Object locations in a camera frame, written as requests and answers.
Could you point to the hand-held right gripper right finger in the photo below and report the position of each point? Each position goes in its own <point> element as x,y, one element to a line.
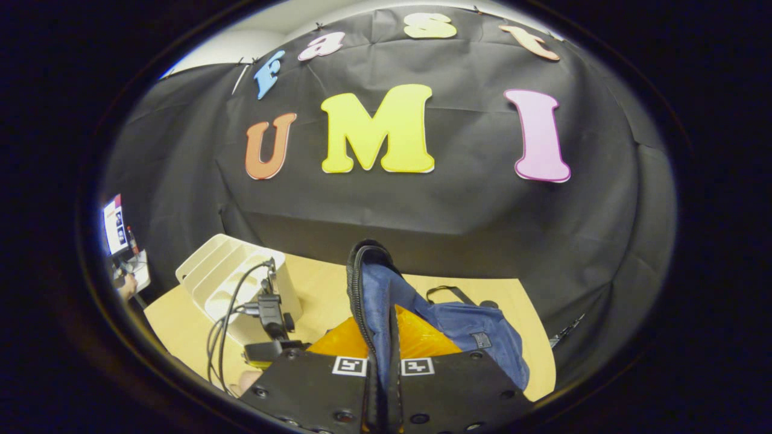
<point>458,392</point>

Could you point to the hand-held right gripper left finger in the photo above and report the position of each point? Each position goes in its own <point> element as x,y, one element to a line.
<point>307,392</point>

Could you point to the blue schoolbag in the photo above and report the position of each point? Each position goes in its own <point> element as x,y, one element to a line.
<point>470,328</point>

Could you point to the white plastic bookshelf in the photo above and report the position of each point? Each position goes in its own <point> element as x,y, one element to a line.
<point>211,271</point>

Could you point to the white side desk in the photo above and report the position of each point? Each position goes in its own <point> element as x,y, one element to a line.
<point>142,271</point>

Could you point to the computer monitor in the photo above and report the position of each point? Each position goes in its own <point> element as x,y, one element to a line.
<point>113,226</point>

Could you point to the black backdrop cloth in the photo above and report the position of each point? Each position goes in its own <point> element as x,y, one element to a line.
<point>470,199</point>

